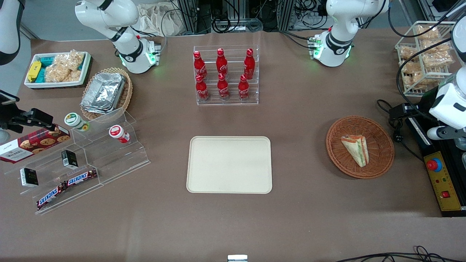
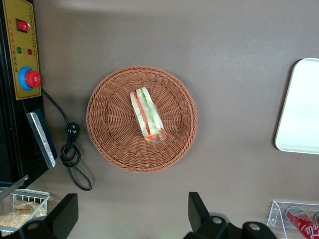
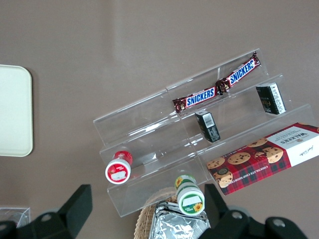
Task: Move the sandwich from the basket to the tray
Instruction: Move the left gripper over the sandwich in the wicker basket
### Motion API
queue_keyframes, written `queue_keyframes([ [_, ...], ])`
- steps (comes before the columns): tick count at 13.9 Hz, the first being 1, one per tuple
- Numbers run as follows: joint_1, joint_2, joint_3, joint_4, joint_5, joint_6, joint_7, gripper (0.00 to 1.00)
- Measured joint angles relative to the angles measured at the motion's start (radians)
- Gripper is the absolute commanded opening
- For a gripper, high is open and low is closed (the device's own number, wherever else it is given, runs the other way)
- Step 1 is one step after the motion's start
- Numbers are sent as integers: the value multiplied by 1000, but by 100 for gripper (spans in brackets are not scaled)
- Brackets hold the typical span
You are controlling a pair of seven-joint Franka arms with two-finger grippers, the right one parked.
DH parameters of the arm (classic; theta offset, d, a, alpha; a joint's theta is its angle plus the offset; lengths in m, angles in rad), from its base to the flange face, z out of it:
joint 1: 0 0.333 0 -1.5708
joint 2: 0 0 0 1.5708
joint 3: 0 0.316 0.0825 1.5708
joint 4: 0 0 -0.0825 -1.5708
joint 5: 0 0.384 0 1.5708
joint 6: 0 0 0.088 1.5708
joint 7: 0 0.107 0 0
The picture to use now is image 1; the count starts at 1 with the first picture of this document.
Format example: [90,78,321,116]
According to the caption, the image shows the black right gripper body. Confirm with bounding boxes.
[0,108,23,134]

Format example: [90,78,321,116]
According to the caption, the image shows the black equipment platform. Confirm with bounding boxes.
[404,87,466,218]

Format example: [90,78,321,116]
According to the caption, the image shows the aluminium foil lidded container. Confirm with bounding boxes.
[80,72,126,115]

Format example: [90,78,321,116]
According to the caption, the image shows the green lid snack cup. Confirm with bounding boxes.
[64,112,90,132]

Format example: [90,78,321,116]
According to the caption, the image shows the red cola bottle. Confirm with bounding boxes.
[193,51,208,80]
[238,74,250,100]
[244,48,256,80]
[195,74,210,102]
[216,48,229,79]
[217,73,230,100]

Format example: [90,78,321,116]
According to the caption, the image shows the aluminium frame rack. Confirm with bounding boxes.
[175,0,328,35]

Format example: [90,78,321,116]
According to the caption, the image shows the clear acrylic bottle rack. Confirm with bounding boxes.
[193,45,260,106]

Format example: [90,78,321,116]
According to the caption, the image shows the white wire basket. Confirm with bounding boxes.
[395,21,459,97]

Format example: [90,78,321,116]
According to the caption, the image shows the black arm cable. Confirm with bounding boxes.
[387,0,466,106]

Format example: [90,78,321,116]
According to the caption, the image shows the clear acrylic step display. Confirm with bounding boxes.
[4,107,151,216]

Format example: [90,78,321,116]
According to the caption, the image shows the oval light wicker basket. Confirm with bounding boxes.
[79,67,133,121]

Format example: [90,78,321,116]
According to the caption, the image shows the yellow snack packet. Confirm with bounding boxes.
[27,61,42,83]

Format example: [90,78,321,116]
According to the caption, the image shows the black power adapter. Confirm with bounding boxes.
[389,103,417,120]

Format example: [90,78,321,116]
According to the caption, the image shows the round brown wicker basket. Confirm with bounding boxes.
[325,115,395,179]

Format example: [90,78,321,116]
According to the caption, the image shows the beige cloth bag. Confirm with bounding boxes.
[137,3,182,37]

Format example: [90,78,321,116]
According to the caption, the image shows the black adapter cable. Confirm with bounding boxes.
[377,99,426,162]

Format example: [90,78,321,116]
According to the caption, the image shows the clear rice cracker bag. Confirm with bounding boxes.
[44,63,81,83]
[55,49,85,71]

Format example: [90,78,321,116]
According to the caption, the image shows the brown Snickers bar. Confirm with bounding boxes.
[36,182,68,211]
[65,169,99,187]

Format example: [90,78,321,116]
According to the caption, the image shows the white rectangular snack bin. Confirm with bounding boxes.
[24,51,92,89]

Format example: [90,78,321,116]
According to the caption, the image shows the triangle sandwich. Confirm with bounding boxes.
[340,134,370,168]

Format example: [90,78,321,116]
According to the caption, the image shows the small black box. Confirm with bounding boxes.
[61,150,79,169]
[19,167,39,188]

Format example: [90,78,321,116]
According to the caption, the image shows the red tartan cookie box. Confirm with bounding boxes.
[0,125,71,164]

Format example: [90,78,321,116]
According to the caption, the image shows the beige rectangular tray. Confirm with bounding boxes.
[186,136,273,194]

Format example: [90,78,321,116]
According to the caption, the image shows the clear bagged cracker snack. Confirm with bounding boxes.
[402,61,423,75]
[415,25,441,41]
[403,73,437,90]
[422,44,454,70]
[400,45,420,61]

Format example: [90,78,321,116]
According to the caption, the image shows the red lid snack cup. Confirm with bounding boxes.
[108,125,130,144]

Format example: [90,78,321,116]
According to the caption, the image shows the yellow emergency stop panel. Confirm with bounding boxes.
[423,151,463,211]

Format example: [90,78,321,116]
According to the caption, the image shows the black floor cables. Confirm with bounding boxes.
[335,246,466,262]

